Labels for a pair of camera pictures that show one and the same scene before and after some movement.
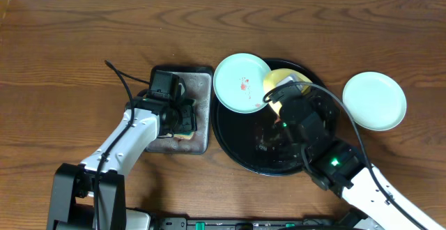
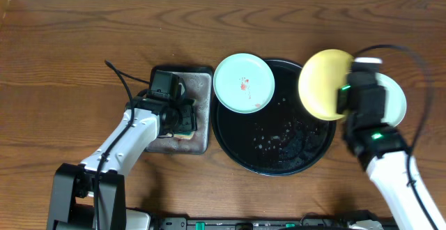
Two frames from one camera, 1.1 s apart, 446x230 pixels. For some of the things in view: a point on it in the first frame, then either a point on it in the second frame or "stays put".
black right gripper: [321, 102] → [381, 102]
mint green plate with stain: [238, 83] stays put
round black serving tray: [266, 142] stays put
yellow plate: [278, 74] → [322, 73]
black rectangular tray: [198, 85] stays put
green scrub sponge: [186, 135] stays put
